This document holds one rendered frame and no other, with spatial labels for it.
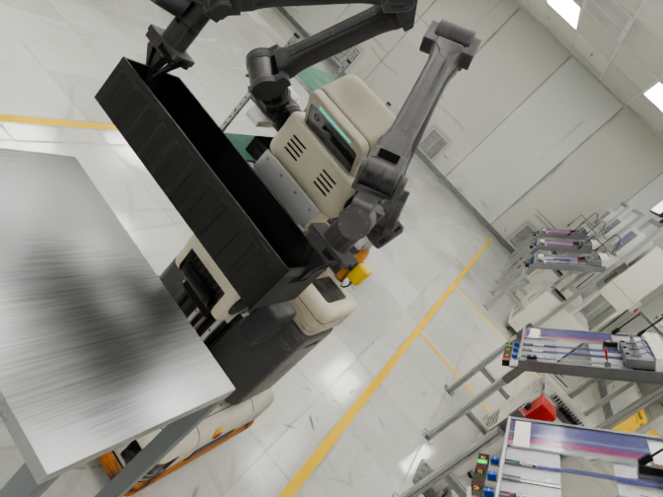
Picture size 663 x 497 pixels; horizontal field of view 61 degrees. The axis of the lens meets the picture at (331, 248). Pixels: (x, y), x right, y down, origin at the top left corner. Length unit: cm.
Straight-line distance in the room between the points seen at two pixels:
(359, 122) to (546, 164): 926
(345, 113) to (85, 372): 78
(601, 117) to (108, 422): 1001
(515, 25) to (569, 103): 162
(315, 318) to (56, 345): 89
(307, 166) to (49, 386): 78
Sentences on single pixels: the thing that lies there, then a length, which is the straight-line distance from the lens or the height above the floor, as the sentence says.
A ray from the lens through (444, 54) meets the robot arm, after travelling 119.
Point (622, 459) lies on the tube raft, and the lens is 244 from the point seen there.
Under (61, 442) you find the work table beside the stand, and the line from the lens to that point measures 98.
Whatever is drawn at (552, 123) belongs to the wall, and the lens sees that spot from 1055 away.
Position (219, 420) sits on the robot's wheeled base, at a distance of 198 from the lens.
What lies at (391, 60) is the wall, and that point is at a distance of 1107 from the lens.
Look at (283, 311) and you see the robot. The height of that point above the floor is 75.
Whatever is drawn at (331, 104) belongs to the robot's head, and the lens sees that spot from 136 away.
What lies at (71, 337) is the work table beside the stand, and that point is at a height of 80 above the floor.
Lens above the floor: 156
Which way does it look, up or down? 21 degrees down
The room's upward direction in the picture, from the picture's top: 45 degrees clockwise
